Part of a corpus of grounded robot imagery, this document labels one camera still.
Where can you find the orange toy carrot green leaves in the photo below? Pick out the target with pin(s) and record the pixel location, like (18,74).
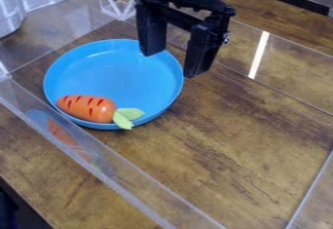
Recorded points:
(99,110)

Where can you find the clear acrylic barrier wall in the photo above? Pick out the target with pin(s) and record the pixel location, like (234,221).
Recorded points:
(237,158)

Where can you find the blue round plastic tray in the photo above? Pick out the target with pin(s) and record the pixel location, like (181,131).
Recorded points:
(110,68)

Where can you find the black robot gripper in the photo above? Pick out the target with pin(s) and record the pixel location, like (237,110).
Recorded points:
(204,16)

